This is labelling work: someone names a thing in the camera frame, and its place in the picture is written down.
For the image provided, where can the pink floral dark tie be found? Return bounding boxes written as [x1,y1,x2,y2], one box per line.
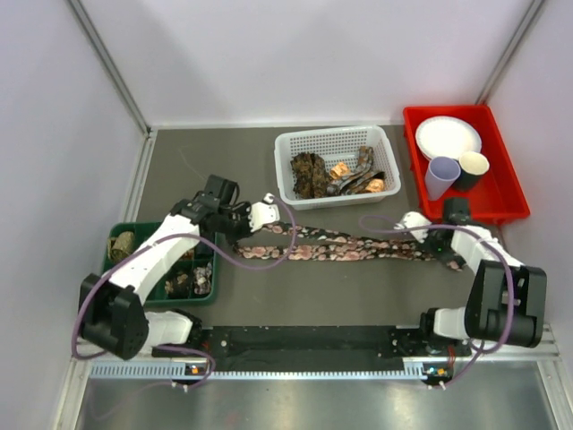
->
[232,221,466,271]

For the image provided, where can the white plastic basket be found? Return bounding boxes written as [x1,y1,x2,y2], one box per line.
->
[274,125,401,211]

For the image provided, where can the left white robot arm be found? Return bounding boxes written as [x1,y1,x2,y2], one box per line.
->
[72,175,251,360]

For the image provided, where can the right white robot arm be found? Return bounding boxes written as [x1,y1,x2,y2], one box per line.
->
[417,197,547,355]

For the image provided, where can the rolled pink floral tie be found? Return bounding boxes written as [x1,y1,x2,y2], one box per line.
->
[193,262,213,296]

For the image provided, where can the lilac paper cup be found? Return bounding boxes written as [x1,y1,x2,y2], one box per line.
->
[424,156,461,201]

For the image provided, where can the red plastic bin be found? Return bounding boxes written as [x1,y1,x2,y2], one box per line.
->
[403,105,530,226]

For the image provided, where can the green divided organizer tray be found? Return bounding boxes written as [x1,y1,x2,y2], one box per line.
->
[102,221,219,308]

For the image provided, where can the black paper cup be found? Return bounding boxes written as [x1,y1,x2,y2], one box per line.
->
[454,151,490,192]

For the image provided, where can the rolled brown floral tie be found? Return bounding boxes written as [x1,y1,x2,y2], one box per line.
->
[164,271,192,299]

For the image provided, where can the brown leaf pattern tie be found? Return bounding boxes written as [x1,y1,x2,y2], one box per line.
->
[290,152,330,199]

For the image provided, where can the rolled olive green tie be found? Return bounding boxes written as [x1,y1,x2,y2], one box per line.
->
[107,231,135,264]

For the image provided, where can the white paper plates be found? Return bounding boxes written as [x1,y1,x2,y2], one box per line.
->
[415,116,482,160]

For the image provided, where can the grey orange pattern tie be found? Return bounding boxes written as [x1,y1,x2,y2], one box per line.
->
[327,146,386,196]

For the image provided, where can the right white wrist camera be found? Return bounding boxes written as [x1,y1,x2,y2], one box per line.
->
[394,211,432,244]

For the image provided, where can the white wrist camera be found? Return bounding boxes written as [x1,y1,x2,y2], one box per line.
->
[394,211,432,244]
[248,193,280,233]

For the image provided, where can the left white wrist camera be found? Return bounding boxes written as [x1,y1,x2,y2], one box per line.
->
[248,193,280,233]

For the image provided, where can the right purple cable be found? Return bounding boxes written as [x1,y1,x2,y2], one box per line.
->
[359,214,516,389]

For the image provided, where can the purple cable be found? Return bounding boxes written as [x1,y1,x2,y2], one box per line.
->
[71,199,297,391]
[359,214,516,389]

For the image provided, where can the white slotted cable duct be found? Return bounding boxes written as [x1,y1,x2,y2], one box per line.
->
[90,361,447,381]

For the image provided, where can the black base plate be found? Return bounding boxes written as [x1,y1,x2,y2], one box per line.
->
[151,324,473,372]

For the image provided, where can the aluminium frame rail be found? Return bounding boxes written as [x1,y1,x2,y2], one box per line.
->
[77,323,560,361]

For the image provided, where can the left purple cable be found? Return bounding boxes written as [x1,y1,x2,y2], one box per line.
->
[71,199,297,391]

